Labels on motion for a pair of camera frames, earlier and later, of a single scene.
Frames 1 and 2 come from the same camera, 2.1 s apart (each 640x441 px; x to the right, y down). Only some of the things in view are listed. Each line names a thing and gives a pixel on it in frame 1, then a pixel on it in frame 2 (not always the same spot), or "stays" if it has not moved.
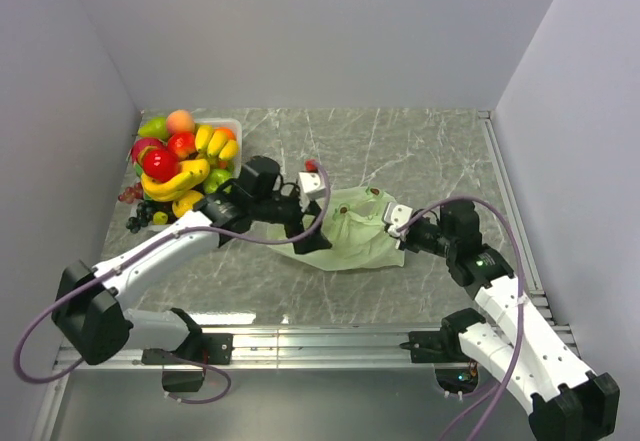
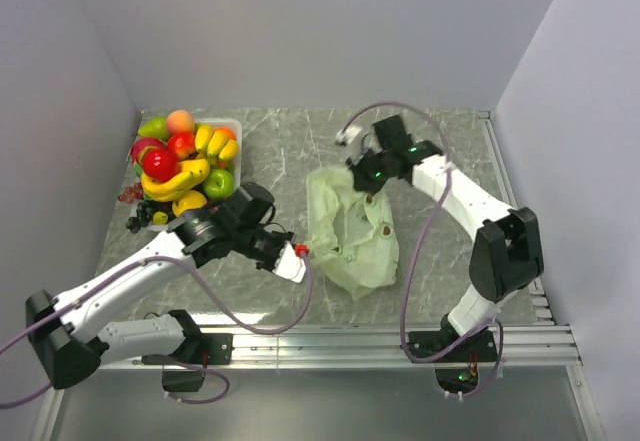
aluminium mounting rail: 267,350 stays
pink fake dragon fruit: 140,144 stays
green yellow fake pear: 154,127 stays
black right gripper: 406,241 to 362,182
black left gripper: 296,228 to 284,237
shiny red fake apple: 160,165 stays
